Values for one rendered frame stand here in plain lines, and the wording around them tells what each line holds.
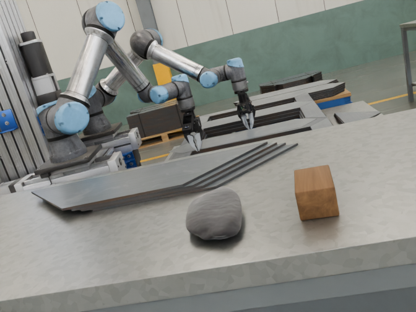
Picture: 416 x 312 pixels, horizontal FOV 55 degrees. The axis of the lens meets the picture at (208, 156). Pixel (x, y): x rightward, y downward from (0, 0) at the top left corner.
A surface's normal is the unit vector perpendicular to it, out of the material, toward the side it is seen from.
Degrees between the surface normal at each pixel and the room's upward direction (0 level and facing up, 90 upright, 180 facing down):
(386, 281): 90
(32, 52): 90
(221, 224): 7
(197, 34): 90
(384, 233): 0
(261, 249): 0
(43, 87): 90
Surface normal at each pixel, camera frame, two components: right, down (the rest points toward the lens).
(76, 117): 0.59, 0.18
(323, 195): -0.18, 0.32
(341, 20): 0.03, 0.28
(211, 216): -0.16, -0.93
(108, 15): 0.67, -0.07
